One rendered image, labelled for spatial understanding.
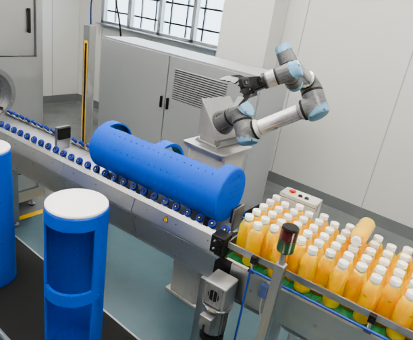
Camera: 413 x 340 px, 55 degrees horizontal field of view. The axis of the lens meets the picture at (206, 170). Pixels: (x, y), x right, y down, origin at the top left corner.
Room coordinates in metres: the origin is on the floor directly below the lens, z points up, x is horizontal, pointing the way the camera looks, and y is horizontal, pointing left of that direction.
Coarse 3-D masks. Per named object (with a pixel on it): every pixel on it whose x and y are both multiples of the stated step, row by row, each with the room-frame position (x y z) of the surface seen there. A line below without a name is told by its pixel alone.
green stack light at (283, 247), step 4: (280, 240) 1.24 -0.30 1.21; (280, 244) 1.23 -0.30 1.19; (284, 244) 1.22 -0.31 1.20; (288, 244) 1.22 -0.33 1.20; (292, 244) 1.22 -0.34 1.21; (280, 248) 1.23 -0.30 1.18; (284, 248) 1.22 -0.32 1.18; (288, 248) 1.22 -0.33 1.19; (292, 248) 1.23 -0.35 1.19; (280, 252) 1.23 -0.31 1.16; (284, 252) 1.22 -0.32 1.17; (288, 252) 1.22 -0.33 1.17; (292, 252) 1.23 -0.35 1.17
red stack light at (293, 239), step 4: (280, 232) 1.25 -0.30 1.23; (284, 232) 1.23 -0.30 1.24; (280, 236) 1.24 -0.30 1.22; (284, 236) 1.23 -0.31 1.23; (288, 236) 1.22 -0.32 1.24; (292, 236) 1.22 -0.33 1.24; (296, 236) 1.23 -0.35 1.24; (284, 240) 1.23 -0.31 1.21; (288, 240) 1.22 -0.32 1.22; (292, 240) 1.22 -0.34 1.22; (296, 240) 1.24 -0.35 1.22
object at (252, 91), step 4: (264, 80) 1.72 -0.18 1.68; (264, 84) 1.72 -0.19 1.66; (240, 88) 1.75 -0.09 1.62; (248, 88) 1.74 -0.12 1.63; (252, 88) 1.74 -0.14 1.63; (256, 88) 1.78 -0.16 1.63; (260, 88) 1.78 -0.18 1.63; (264, 88) 1.80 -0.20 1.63; (240, 92) 1.75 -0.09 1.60; (244, 92) 1.73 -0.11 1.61; (248, 92) 1.73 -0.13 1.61; (252, 92) 1.75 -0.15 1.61; (256, 92) 1.80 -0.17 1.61; (252, 96) 1.80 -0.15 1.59
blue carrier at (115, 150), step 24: (96, 144) 2.09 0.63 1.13; (120, 144) 2.02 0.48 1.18; (144, 144) 1.98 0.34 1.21; (168, 144) 1.98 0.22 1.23; (120, 168) 1.98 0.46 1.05; (144, 168) 1.89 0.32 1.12; (168, 168) 1.84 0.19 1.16; (192, 168) 1.80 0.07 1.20; (240, 168) 1.84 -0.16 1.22; (168, 192) 1.82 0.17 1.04; (192, 192) 1.73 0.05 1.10; (216, 192) 1.68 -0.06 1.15; (240, 192) 1.87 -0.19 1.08; (216, 216) 1.68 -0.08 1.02
